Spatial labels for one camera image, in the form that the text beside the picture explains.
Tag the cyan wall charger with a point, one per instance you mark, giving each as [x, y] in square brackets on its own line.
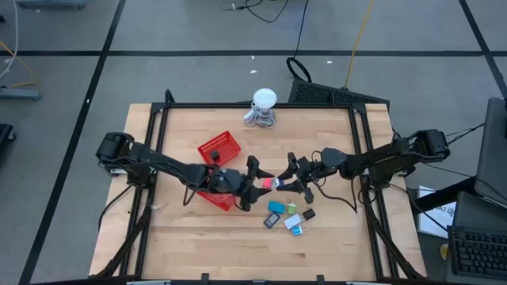
[297, 230]

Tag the white paper sheet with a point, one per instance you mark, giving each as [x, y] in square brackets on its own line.
[435, 221]

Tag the black computer keyboard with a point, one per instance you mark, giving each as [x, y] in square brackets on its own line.
[479, 253]

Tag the white bulb lamp brass base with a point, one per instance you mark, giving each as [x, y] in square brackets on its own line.
[264, 97]

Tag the small digital display device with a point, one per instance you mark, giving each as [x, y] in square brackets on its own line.
[271, 220]

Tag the black frame corner hook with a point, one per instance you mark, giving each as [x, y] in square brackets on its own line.
[169, 97]

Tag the grey floor foot bar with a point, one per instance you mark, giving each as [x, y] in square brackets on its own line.
[20, 94]
[51, 4]

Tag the black wall charger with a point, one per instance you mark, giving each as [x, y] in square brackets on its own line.
[215, 155]
[309, 214]

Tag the white rectangular box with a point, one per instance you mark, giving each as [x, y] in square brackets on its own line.
[293, 221]

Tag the white wall charger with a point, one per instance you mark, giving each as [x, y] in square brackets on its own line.
[278, 182]

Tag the large dark grey panel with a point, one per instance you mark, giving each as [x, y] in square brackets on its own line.
[493, 154]

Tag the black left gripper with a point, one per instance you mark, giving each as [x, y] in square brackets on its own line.
[229, 182]

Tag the teal rectangular box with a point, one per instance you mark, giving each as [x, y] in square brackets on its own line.
[276, 207]

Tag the red plastic mesh basket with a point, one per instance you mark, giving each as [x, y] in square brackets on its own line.
[222, 202]
[227, 144]

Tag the black caster base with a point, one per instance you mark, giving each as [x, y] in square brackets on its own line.
[4, 136]

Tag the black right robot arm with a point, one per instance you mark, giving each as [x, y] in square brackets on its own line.
[380, 160]

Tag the small yellow round object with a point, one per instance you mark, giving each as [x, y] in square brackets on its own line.
[443, 251]

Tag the black perforated panel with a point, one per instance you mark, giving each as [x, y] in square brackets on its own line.
[317, 94]

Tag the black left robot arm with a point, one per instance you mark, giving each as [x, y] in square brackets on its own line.
[158, 160]

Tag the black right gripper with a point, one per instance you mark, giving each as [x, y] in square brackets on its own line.
[311, 170]

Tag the dark grey desk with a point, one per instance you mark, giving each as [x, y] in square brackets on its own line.
[475, 213]

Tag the black aluminium table frame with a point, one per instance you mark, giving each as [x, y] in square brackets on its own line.
[257, 105]

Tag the black diagonal bar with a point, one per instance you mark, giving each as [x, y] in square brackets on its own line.
[443, 196]

